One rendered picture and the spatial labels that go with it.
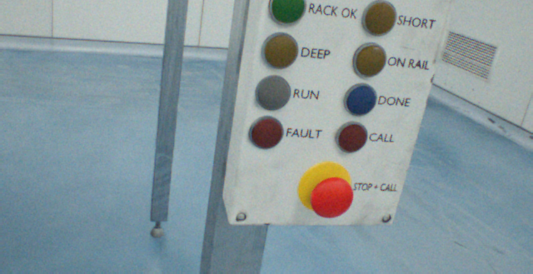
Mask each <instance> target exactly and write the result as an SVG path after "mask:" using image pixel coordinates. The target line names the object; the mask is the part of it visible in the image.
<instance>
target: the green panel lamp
mask: <svg viewBox="0 0 533 274"><path fill-rule="evenodd" d="M304 9H305V2H304V0H273V1H272V5H271V10H272V13H273V15H274V17H275V19H276V20H277V21H279V22H281V23H294V22H296V21H297V20H298V19H299V18H300V17H301V15H302V14H303V12H304Z"/></svg>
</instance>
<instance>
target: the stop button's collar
mask: <svg viewBox="0 0 533 274"><path fill-rule="evenodd" d="M331 177H339V178H342V179H344V180H346V181H347V182H348V183H349V184H350V185H351V176H350V174H349V172H348V171H347V170H346V169H345V168H344V167H343V166H342V165H341V164H339V163H336V162H320V163H317V164H316V165H314V166H312V167H310V168H309V169H308V170H307V171H306V172H305V173H304V174H303V175H302V177H301V179H300V181H299V183H298V186H297V194H298V197H299V199H300V201H301V203H302V204H303V205H304V207H306V208H307V209H309V210H311V211H313V209H312V207H311V203H310V198H311V192H312V190H313V189H314V187H316V186H317V185H318V184H319V183H320V182H322V181H324V180H326V179H328V178H331ZM358 184H360V186H361V184H363V183H358ZM364 184H366V188H365V189H363V187H364ZM364 184H363V186H362V189H363V191H364V190H366V189H367V191H368V189H369V187H371V186H372V184H371V183H369V185H368V188H367V183H364ZM370 184H371V185H370ZM384 184H385V183H383V184H382V185H384ZM382 185H381V187H382ZM385 185H386V184H385ZM360 186H359V189H358V190H360ZM388 186H389V187H388ZM388 186H387V187H386V189H389V191H390V183H389V184H388ZM381 190H382V189H381ZM382 191H385V189H384V190H382Z"/></svg>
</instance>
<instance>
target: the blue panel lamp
mask: <svg viewBox="0 0 533 274"><path fill-rule="evenodd" d="M375 101H376V97H375V93H374V92H373V91H372V89H371V88H369V87H367V86H360V87H357V88H355V89H354V90H353V91H352V92H351V93H350V94H349V96H348V98H347V102H346V104H347V107H348V109H349V110H350V111H351V112H352V113H354V114H357V115H361V114H365V113H367V112H369V111H370V110H371V109H372V107H373V106H374V104H375Z"/></svg>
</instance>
